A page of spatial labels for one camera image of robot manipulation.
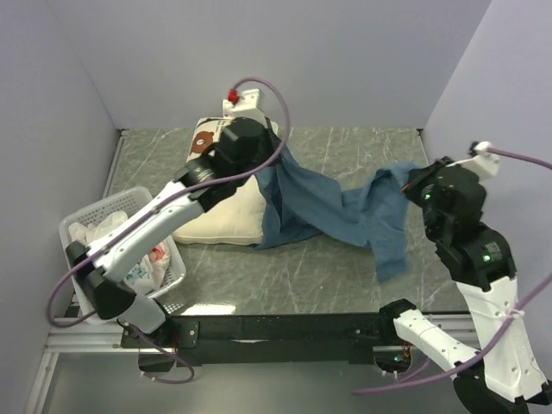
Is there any cream bear print pillow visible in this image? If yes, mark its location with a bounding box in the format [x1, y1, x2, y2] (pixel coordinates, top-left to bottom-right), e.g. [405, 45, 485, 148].
[172, 116, 267, 246]

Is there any blue fabric pillowcase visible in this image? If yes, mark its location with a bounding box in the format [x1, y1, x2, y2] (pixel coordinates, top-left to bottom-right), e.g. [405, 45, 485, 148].
[254, 148, 417, 282]

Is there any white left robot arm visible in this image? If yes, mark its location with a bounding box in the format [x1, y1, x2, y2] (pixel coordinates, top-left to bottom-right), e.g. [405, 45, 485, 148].
[66, 116, 282, 347]

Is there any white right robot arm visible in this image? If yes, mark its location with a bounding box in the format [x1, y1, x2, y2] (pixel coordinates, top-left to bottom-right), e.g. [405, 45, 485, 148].
[378, 154, 551, 413]

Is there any white plastic laundry basket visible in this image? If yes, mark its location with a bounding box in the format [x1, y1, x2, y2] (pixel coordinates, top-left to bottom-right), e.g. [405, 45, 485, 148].
[60, 182, 203, 334]

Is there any white printed cloth in basket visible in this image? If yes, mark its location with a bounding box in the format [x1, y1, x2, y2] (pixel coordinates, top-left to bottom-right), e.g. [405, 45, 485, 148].
[68, 210, 173, 297]

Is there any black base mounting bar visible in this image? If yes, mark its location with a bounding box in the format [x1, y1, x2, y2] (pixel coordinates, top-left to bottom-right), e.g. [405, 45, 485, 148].
[119, 313, 432, 374]

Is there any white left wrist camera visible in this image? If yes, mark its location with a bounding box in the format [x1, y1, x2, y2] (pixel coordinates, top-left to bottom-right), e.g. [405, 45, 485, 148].
[223, 88, 267, 127]

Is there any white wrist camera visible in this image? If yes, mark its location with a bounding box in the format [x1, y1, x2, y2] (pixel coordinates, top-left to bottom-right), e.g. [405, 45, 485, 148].
[223, 88, 267, 127]
[449, 141, 501, 181]

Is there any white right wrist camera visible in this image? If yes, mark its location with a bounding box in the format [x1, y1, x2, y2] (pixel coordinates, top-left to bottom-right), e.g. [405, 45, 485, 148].
[449, 141, 501, 181]

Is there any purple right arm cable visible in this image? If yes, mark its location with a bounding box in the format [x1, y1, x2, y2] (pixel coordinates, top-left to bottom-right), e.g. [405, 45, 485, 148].
[351, 146, 552, 397]

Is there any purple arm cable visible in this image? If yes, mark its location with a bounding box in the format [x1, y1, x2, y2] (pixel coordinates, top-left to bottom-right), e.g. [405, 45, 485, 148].
[351, 146, 552, 397]
[46, 77, 292, 385]

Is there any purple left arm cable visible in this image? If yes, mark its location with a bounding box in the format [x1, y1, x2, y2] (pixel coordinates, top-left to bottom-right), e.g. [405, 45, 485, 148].
[46, 77, 292, 385]

